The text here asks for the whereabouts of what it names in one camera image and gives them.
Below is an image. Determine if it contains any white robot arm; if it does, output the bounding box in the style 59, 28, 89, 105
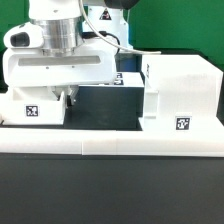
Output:
3, 0, 139, 89

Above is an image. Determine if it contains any white L-shaped border fence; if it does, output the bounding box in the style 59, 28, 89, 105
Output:
0, 128, 224, 157

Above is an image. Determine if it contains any white drawer cabinet box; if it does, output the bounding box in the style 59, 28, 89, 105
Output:
140, 55, 223, 132

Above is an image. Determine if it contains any white front drawer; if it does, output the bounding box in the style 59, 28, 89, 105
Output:
0, 87, 66, 125

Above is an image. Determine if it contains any white camera cable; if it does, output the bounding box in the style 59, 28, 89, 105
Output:
79, 0, 162, 55

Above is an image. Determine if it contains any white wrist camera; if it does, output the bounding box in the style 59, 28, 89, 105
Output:
3, 22, 44, 48

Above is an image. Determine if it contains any fiducial marker sheet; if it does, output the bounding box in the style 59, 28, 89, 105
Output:
114, 72, 144, 88

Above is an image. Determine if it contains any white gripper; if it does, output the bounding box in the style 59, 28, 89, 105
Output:
3, 45, 116, 106

